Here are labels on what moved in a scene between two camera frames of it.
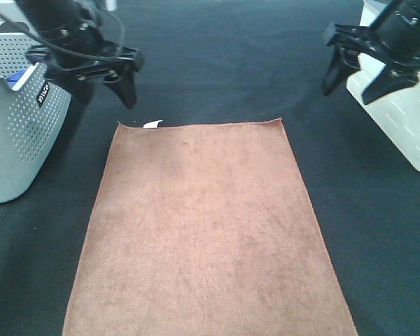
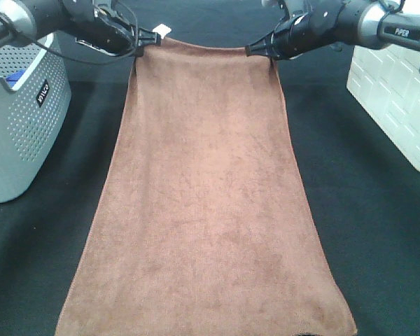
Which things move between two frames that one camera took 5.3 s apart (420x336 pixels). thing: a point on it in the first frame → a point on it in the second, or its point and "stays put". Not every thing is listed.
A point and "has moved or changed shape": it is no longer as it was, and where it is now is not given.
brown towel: [202, 229] has moved or changed shape
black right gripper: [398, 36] → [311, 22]
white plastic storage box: [407, 116] stays put
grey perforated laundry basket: [25, 113] stays put
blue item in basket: [13, 78] stays put
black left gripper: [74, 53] → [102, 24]
